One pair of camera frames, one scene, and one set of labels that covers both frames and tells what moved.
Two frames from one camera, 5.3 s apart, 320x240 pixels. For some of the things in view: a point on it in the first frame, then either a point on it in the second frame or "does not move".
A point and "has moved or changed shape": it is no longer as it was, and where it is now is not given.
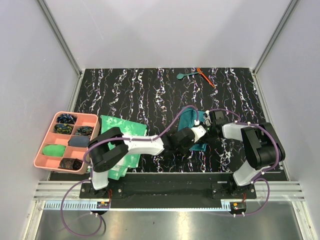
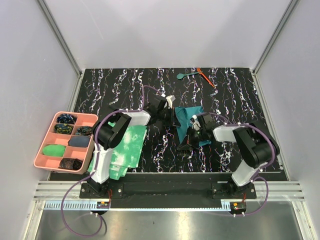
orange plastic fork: [201, 72] does not move
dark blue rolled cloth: [79, 141] does not move
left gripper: [190, 144] -> [172, 120]
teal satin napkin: [186, 120] has moved or changed shape
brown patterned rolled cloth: [70, 164] does not move
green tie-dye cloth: [126, 129] does not move
